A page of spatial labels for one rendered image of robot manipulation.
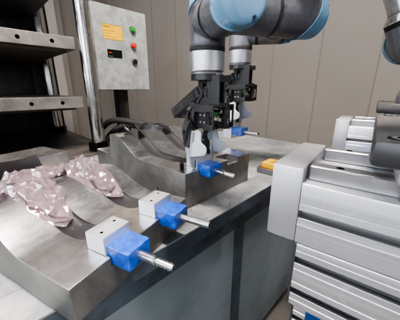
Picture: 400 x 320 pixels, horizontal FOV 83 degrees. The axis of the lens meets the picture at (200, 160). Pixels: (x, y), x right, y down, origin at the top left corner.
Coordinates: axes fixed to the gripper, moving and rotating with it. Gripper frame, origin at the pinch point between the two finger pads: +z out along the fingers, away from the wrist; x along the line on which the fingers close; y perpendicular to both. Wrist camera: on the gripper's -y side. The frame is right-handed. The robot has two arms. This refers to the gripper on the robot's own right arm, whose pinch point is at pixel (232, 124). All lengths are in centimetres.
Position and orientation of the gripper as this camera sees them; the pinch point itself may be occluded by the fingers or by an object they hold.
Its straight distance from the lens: 85.4
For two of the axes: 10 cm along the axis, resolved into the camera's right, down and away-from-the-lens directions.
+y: 7.1, 2.0, -6.7
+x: 7.0, -2.1, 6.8
